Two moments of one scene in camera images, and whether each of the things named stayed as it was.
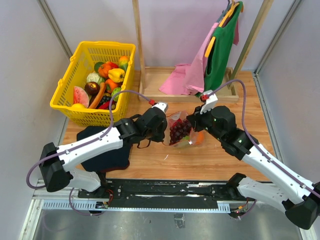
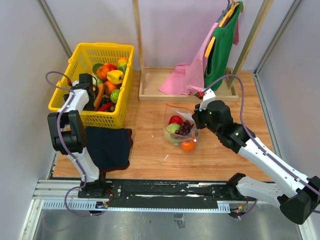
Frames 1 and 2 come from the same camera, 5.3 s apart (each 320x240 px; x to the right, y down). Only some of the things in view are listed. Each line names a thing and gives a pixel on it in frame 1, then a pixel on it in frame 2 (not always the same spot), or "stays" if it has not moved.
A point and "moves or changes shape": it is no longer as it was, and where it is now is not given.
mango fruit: x=123 y=62 stays
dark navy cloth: x=114 y=159 stays
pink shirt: x=188 y=79 stays
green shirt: x=219 y=52 stays
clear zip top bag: x=180 y=133 moves or changes shape
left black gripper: x=160 y=137 → x=90 y=107
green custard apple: x=114 y=91 stays
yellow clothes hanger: x=208 y=52 stays
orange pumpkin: x=103 y=70 moves or changes shape
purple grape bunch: x=179 y=130 moves or changes shape
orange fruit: x=200 y=138 → x=188 y=145
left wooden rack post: x=137 y=16 stays
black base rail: x=160 y=193 stays
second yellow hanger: x=228 y=13 stays
